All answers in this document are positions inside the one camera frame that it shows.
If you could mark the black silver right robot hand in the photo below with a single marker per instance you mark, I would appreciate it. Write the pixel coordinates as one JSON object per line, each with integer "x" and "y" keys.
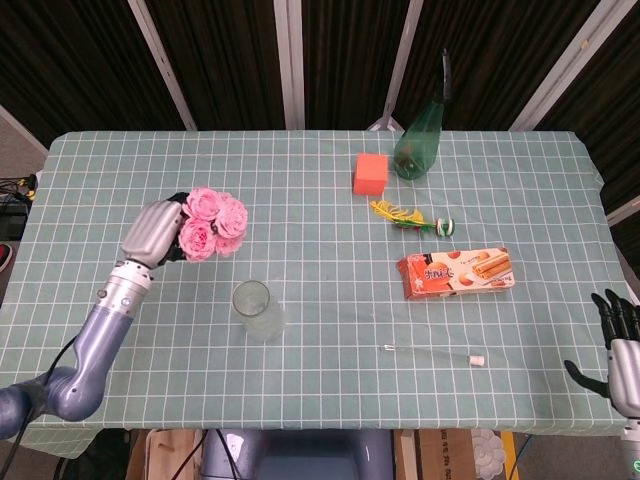
{"x": 625, "y": 370}

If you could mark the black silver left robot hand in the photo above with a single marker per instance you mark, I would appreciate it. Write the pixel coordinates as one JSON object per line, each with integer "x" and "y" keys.
{"x": 150, "y": 235}

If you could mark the pink artificial flower bouquet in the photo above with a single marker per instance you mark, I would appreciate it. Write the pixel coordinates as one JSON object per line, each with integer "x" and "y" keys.
{"x": 215, "y": 220}

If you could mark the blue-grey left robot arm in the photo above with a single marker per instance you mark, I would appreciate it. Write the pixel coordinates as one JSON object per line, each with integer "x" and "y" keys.
{"x": 95, "y": 340}

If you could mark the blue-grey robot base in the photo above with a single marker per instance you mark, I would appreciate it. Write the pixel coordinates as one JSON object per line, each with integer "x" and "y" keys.
{"x": 300, "y": 457}

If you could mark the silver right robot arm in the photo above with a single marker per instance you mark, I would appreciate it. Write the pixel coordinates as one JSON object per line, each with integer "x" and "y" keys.
{"x": 632, "y": 429}

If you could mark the red shoe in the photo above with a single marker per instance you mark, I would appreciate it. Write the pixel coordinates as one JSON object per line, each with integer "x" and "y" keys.
{"x": 5, "y": 256}

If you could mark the green checked tablecloth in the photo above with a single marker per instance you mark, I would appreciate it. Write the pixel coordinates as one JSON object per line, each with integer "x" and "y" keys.
{"x": 320, "y": 300}

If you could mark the dark pleated curtain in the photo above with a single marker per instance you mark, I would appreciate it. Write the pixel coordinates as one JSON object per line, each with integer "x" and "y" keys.
{"x": 225, "y": 60}

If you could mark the glass tube with white cap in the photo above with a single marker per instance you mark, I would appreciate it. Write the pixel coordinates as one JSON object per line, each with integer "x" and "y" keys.
{"x": 430, "y": 353}

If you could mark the orange biscuit box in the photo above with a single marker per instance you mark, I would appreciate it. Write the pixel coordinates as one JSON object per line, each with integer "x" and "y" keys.
{"x": 450, "y": 275}

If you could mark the brown cardboard box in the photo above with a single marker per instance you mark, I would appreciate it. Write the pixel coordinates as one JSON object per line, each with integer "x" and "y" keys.
{"x": 440, "y": 457}

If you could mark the light wooden board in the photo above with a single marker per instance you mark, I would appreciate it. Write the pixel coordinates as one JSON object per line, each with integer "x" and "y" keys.
{"x": 165, "y": 455}

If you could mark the orange cube block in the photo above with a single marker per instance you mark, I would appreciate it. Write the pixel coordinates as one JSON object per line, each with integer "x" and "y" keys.
{"x": 371, "y": 172}

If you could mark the yellow green feather toy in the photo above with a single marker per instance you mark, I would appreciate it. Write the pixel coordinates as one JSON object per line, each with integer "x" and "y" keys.
{"x": 407, "y": 220}

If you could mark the green spray bottle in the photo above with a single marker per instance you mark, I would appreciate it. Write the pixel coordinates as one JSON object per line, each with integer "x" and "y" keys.
{"x": 417, "y": 145}

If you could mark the white partition frame post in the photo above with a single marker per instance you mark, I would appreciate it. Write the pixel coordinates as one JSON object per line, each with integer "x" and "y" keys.
{"x": 560, "y": 75}
{"x": 162, "y": 65}
{"x": 397, "y": 75}
{"x": 290, "y": 65}

